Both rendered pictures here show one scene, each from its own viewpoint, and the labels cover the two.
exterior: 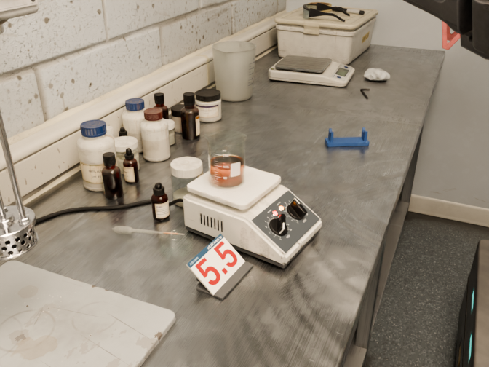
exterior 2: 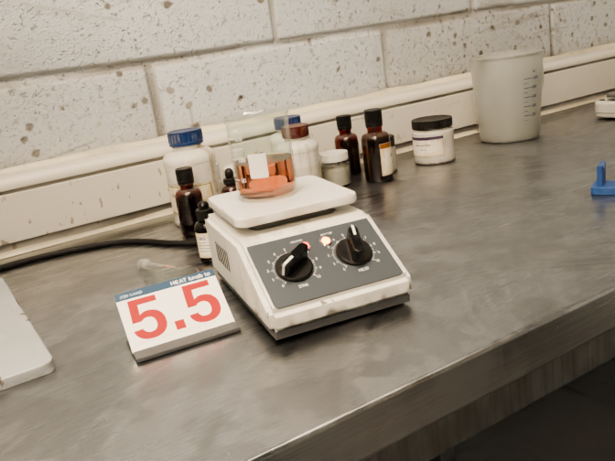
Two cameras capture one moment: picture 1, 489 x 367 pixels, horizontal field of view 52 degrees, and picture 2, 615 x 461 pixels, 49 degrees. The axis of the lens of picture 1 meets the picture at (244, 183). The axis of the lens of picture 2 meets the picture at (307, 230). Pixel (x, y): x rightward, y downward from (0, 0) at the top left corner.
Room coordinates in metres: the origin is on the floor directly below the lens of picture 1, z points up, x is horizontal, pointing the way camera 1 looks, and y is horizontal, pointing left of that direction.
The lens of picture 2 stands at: (0.24, -0.39, 0.99)
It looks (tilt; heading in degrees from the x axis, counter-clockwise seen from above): 16 degrees down; 37
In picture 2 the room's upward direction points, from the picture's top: 8 degrees counter-clockwise
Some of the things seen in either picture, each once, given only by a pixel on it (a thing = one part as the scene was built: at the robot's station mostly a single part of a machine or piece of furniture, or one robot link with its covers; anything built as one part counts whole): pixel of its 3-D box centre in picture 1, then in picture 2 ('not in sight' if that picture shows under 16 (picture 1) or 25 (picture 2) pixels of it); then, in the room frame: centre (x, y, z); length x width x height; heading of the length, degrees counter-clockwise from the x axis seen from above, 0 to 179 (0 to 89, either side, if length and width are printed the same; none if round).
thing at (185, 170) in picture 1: (187, 182); not in sight; (0.82, 0.11, 0.79); 0.06 x 0.06 x 0.08
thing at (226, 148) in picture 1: (225, 160); (260, 156); (0.74, 0.03, 0.88); 0.07 x 0.06 x 0.08; 72
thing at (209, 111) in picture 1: (208, 105); (433, 139); (1.26, 0.10, 0.79); 0.07 x 0.07 x 0.07
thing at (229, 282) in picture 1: (220, 264); (177, 313); (0.60, 0.03, 0.77); 0.09 x 0.06 x 0.04; 150
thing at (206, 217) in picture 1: (247, 210); (295, 247); (0.73, 0.00, 0.79); 0.22 x 0.13 x 0.08; 56
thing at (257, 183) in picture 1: (234, 183); (279, 198); (0.74, 0.02, 0.83); 0.12 x 0.12 x 0.01; 56
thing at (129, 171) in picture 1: (130, 164); (231, 194); (0.90, 0.23, 0.79); 0.03 x 0.03 x 0.07
